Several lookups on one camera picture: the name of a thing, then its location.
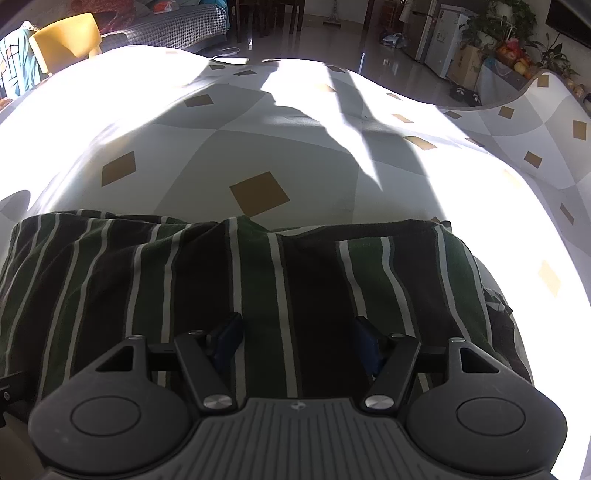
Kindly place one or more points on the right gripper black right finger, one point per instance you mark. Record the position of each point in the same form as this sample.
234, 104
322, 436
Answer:
376, 348

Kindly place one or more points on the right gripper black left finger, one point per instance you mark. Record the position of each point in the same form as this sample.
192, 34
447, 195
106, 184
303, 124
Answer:
219, 341

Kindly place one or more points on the green black striped garment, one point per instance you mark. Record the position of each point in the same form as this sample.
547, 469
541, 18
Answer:
76, 283

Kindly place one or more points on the grey checkered table cover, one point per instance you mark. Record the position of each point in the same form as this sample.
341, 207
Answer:
295, 144

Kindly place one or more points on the black shoes pair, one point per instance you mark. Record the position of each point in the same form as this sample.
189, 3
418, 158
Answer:
466, 96

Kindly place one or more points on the cardboard box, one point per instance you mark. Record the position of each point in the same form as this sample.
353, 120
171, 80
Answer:
465, 68

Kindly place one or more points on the white small fridge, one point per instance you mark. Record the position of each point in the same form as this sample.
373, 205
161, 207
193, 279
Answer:
447, 35

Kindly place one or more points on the checkered sofa bed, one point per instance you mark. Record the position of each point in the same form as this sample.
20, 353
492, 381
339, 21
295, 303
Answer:
194, 26

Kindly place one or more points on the fruit pile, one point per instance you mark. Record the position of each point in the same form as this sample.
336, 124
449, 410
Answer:
511, 54

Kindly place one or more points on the white teal hanging cloth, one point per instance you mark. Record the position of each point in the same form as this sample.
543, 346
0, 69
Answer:
20, 71

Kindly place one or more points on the yellow chair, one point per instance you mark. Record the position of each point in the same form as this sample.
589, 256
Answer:
66, 42

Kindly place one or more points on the green potted plant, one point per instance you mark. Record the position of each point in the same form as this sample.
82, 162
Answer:
505, 20

